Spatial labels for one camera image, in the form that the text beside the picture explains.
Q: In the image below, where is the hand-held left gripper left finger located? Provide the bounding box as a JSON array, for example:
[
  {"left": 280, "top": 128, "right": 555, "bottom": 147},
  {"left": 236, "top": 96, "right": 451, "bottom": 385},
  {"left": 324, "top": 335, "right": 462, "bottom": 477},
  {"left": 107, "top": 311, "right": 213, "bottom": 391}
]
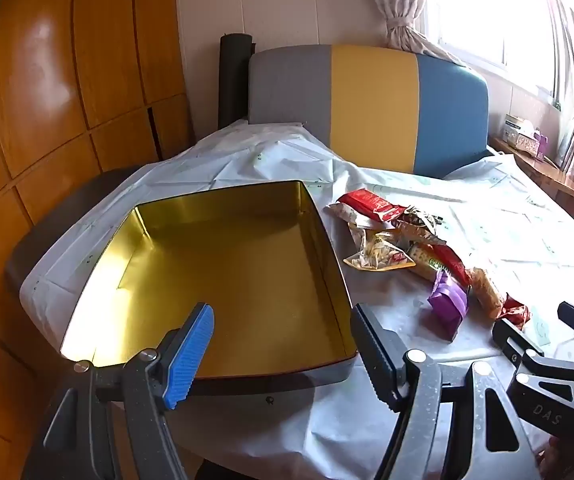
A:
[{"left": 22, "top": 302, "right": 216, "bottom": 480}]

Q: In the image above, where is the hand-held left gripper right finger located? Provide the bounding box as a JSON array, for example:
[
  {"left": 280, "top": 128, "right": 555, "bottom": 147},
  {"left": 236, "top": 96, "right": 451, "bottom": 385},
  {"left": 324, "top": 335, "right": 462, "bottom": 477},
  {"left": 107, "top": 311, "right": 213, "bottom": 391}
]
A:
[{"left": 349, "top": 302, "right": 542, "bottom": 480}]

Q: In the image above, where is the red candy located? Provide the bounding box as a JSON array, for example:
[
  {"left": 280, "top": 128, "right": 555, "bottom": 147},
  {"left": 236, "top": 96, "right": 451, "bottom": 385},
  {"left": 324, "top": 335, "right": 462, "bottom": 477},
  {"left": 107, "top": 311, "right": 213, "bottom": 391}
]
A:
[{"left": 498, "top": 295, "right": 532, "bottom": 331}]

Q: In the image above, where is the clear packet brown cake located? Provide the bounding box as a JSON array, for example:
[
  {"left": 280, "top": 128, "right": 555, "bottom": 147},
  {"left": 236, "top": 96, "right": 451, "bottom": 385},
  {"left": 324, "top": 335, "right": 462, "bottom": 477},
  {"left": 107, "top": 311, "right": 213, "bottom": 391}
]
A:
[{"left": 467, "top": 266, "right": 506, "bottom": 320}]

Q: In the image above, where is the purple snack packet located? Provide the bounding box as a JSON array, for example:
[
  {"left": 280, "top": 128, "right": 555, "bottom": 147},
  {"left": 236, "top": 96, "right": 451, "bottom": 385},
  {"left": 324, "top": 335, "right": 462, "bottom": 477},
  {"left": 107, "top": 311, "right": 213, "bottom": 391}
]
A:
[{"left": 428, "top": 269, "right": 469, "bottom": 343}]

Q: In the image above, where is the maroon tin box gold inside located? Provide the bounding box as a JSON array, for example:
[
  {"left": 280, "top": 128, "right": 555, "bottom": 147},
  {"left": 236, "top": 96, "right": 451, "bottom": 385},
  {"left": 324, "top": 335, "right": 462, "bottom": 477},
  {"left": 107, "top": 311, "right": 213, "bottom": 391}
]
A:
[{"left": 59, "top": 180, "right": 358, "bottom": 395}]

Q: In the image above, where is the red and white snack packet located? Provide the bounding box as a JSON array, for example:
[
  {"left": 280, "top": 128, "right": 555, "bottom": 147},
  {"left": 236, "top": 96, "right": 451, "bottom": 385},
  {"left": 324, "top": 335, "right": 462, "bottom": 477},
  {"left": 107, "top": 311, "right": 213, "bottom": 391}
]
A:
[{"left": 432, "top": 244, "right": 474, "bottom": 291}]

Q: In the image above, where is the clear patterned snack packet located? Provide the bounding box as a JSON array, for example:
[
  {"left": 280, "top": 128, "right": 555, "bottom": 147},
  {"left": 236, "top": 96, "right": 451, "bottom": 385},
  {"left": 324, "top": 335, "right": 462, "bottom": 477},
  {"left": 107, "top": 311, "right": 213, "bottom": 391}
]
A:
[{"left": 343, "top": 227, "right": 416, "bottom": 272}]

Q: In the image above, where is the cracker packet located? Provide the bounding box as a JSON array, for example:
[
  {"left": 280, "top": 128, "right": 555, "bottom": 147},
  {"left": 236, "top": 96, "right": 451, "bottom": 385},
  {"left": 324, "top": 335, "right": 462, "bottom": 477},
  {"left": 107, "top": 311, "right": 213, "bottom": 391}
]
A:
[{"left": 407, "top": 242, "right": 448, "bottom": 281}]

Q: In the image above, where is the brown gold snack packet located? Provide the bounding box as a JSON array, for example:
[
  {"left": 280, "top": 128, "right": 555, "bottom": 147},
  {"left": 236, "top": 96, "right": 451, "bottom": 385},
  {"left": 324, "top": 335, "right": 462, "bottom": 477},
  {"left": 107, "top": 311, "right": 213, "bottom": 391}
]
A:
[{"left": 399, "top": 207, "right": 445, "bottom": 243}]

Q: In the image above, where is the white cake packet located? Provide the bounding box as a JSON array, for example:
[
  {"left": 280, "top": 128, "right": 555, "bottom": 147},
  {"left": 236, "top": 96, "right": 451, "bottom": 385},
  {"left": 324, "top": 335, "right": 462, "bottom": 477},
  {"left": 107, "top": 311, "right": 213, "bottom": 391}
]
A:
[{"left": 328, "top": 201, "right": 398, "bottom": 241}]

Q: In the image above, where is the person's right hand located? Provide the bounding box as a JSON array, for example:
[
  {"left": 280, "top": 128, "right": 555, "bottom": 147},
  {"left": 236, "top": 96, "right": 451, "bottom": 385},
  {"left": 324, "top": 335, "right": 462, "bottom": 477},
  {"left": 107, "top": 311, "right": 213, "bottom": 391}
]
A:
[{"left": 537, "top": 435, "right": 574, "bottom": 480}]

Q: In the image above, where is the white tablecloth green cloud print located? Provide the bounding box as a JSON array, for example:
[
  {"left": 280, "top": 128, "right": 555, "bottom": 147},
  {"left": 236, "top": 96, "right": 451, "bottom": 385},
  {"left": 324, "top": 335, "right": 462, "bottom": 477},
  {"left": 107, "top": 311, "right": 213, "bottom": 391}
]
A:
[{"left": 19, "top": 120, "right": 574, "bottom": 480}]

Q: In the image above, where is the wooden side desk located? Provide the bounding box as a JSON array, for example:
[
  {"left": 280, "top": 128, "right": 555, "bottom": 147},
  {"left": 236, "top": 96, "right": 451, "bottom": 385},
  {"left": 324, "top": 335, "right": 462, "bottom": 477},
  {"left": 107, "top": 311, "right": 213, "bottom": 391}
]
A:
[{"left": 489, "top": 135, "right": 574, "bottom": 241}]

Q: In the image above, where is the patterned tissue box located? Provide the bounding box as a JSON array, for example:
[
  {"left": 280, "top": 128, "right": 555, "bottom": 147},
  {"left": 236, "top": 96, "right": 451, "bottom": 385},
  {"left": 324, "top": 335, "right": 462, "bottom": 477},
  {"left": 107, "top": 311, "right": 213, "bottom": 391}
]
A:
[{"left": 502, "top": 115, "right": 542, "bottom": 153}]

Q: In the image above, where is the grey yellow blue chair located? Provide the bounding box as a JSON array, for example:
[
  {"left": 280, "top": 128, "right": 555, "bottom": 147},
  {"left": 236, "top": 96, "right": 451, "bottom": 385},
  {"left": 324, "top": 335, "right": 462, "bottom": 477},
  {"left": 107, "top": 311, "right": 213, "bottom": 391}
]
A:
[{"left": 248, "top": 44, "right": 489, "bottom": 181}]

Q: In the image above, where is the black rolled mat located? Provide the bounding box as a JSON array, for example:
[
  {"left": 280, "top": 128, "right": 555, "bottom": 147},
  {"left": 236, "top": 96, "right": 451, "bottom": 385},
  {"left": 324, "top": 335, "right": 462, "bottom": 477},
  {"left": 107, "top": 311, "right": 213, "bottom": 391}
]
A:
[{"left": 217, "top": 34, "right": 256, "bottom": 128}]

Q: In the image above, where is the wooden wardrobe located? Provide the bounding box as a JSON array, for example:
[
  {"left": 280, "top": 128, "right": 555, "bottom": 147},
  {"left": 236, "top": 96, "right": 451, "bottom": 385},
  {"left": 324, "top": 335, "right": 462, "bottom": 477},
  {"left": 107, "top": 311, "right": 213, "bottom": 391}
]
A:
[{"left": 0, "top": 0, "right": 198, "bottom": 480}]

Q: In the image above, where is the window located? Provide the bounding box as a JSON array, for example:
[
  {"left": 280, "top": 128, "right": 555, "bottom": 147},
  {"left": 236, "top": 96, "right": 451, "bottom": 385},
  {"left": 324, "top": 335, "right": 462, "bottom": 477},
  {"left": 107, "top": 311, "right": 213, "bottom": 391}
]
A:
[{"left": 424, "top": 0, "right": 574, "bottom": 106}]

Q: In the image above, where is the patterned tied curtain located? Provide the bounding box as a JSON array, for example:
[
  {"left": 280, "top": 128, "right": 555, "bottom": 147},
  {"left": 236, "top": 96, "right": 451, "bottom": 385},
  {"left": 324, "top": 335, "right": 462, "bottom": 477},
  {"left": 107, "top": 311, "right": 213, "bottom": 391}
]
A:
[{"left": 369, "top": 0, "right": 468, "bottom": 68}]

